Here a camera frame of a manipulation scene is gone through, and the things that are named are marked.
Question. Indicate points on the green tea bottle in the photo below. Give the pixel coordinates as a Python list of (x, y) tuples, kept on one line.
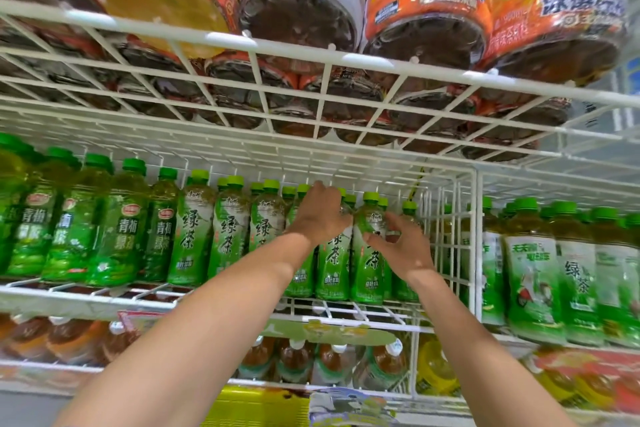
[(368, 267), (332, 267)]

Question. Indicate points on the person's left thumb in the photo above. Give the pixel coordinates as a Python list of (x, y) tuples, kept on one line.
[(349, 220)]

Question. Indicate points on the pink shelf tag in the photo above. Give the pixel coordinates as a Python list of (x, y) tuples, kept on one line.
[(135, 319)]

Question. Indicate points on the row of green label teas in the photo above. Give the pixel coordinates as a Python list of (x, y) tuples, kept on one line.
[(325, 361)]

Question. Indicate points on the green oval shelf tag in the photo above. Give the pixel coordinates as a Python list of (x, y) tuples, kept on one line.
[(327, 332)]

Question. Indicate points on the person's left hand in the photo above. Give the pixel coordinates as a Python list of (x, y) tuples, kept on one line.
[(320, 214)]

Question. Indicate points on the row of pale green drinks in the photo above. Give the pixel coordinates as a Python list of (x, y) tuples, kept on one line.
[(227, 237)]

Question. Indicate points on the person's left forearm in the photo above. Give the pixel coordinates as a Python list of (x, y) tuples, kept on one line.
[(200, 336)]

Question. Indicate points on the row of white label drinks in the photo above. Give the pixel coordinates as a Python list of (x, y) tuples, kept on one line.
[(565, 277)]

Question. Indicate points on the group of large orange drinks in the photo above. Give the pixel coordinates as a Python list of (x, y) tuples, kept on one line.
[(350, 27)]

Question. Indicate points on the yellow package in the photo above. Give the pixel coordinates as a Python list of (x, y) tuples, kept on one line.
[(255, 407)]

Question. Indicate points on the person's right thumb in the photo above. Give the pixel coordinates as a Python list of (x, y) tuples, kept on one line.
[(377, 242)]

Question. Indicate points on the row of brown tea drinks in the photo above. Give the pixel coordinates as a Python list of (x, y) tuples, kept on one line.
[(60, 339)]

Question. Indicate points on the blue and white package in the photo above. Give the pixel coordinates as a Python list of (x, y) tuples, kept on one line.
[(350, 407)]

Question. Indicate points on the row of red label drinks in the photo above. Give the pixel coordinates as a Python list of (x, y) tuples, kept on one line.
[(590, 381)]

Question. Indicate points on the person's right hand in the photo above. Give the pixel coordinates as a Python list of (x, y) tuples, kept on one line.
[(407, 254)]

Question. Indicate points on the row of dark green drinks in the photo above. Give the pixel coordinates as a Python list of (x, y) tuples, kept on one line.
[(75, 232)]

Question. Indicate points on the person's right forearm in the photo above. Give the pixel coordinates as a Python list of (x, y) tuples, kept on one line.
[(490, 361)]

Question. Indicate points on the yellow drink bottle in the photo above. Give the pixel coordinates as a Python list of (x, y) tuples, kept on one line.
[(436, 366)]

